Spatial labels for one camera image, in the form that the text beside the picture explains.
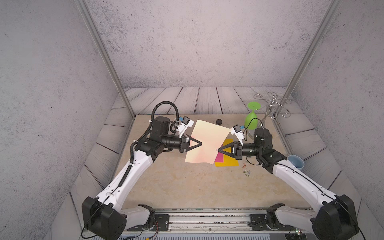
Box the green plastic wine glass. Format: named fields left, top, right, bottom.
left=244, top=102, right=261, bottom=130

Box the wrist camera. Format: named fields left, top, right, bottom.
left=230, top=125, right=245, bottom=145
left=177, top=116, right=195, bottom=138

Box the aluminium frame post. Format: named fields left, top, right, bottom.
left=275, top=0, right=342, bottom=117
left=75, top=0, right=136, bottom=119

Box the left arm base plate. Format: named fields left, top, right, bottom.
left=126, top=214, right=170, bottom=232

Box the magenta paper sheet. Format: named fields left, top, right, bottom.
left=215, top=153, right=224, bottom=163

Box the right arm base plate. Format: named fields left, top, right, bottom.
left=248, top=214, right=294, bottom=231

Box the right aluminium frame post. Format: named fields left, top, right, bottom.
left=275, top=0, right=342, bottom=117

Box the left aluminium frame post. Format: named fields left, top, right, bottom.
left=75, top=0, right=136, bottom=119

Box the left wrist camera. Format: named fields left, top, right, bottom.
left=177, top=116, right=195, bottom=138

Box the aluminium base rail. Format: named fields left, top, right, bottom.
left=78, top=209, right=346, bottom=240

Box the light blue cup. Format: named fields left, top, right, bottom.
left=287, top=155, right=305, bottom=170

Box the salmon pink paper sheet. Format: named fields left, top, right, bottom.
left=185, top=120, right=230, bottom=165

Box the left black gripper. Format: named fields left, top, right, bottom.
left=160, top=133, right=201, bottom=154

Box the chrome glass holder stand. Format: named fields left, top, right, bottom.
left=254, top=92, right=292, bottom=124

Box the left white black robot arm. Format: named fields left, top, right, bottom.
left=82, top=101, right=202, bottom=240

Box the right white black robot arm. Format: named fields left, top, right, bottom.
left=218, top=125, right=362, bottom=240

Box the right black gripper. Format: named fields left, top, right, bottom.
left=219, top=141, right=263, bottom=162

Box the yellow paper sheet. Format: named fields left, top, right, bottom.
left=215, top=139, right=239, bottom=167

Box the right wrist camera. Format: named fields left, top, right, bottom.
left=230, top=125, right=245, bottom=145

